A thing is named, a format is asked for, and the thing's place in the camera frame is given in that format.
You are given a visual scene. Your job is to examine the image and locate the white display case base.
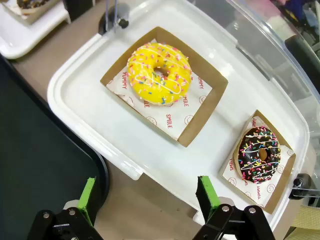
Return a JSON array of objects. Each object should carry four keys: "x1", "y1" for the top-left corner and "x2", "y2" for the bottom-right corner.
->
[
  {"x1": 0, "y1": 0, "x2": 71, "y2": 60},
  {"x1": 46, "y1": 0, "x2": 311, "y2": 232}
]

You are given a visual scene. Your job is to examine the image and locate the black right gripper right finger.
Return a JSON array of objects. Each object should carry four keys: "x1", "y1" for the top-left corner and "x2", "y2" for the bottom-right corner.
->
[{"x1": 192, "y1": 175, "x2": 276, "y2": 240}]

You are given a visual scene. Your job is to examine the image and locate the yellow sprinkled donut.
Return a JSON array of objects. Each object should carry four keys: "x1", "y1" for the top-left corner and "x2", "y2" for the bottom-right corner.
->
[{"x1": 126, "y1": 42, "x2": 193, "y2": 106}]

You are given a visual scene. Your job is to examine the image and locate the black serving tray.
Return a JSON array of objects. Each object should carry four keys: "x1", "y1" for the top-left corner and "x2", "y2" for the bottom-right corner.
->
[{"x1": 0, "y1": 53, "x2": 110, "y2": 240}]

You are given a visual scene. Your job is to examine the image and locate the white printed paper liner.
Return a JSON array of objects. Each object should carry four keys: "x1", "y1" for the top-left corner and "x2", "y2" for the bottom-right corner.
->
[
  {"x1": 222, "y1": 117, "x2": 295, "y2": 208},
  {"x1": 106, "y1": 38, "x2": 213, "y2": 141}
]

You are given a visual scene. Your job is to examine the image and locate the chocolate sprinkled donut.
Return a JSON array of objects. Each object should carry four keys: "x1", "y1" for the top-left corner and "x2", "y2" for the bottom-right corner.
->
[
  {"x1": 233, "y1": 125, "x2": 282, "y2": 185},
  {"x1": 16, "y1": 0, "x2": 51, "y2": 10}
]

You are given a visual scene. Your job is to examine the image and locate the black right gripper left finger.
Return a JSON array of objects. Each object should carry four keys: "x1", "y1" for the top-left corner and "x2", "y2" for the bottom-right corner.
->
[{"x1": 26, "y1": 176, "x2": 101, "y2": 240}]

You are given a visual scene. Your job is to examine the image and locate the brown cardboard donut box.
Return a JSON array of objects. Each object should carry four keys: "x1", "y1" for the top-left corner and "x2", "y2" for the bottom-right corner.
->
[
  {"x1": 219, "y1": 109, "x2": 297, "y2": 215},
  {"x1": 99, "y1": 26, "x2": 229, "y2": 148},
  {"x1": 2, "y1": 0, "x2": 61, "y2": 26}
]

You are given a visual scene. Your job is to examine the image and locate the clear display case lid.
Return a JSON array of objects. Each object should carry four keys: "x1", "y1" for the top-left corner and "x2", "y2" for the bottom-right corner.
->
[{"x1": 104, "y1": 0, "x2": 320, "y2": 208}]

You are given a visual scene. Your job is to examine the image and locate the black chair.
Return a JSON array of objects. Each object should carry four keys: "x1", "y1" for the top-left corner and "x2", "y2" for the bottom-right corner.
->
[{"x1": 284, "y1": 34, "x2": 320, "y2": 83}]

